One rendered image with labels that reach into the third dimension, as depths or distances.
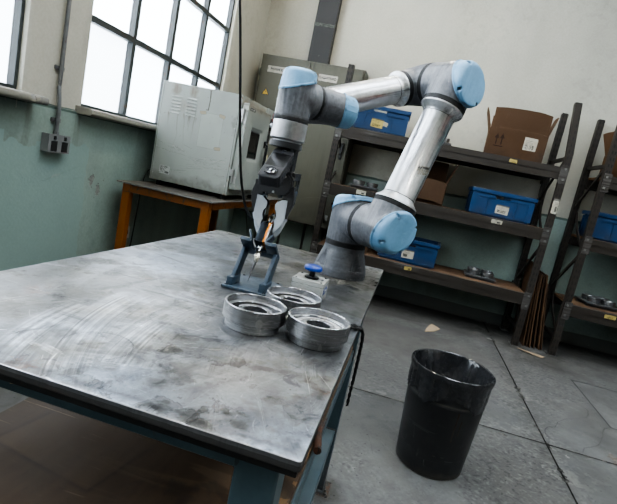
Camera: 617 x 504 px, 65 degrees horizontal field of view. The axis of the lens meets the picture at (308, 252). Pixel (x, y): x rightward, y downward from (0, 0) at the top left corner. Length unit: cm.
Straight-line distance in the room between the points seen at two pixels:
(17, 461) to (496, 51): 473
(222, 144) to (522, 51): 300
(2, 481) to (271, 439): 47
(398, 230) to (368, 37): 394
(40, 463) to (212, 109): 254
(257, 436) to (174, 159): 281
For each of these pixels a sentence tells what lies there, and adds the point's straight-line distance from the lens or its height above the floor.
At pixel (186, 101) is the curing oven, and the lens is 325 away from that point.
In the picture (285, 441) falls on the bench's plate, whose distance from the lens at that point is 53.
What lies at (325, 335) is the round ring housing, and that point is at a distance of 77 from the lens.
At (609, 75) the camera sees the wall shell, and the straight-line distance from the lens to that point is 519.
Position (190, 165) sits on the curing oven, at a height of 95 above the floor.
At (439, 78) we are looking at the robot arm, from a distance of 136.
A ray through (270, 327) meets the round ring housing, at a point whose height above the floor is 82.
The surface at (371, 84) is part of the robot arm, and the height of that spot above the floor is 132.
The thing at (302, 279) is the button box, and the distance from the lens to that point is 104.
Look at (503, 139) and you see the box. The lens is 439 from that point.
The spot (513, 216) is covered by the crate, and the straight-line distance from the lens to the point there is 440.
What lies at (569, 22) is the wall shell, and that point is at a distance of 520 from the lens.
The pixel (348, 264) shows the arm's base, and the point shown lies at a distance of 134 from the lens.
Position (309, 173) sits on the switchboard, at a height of 104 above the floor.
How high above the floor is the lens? 107
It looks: 9 degrees down
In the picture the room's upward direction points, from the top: 12 degrees clockwise
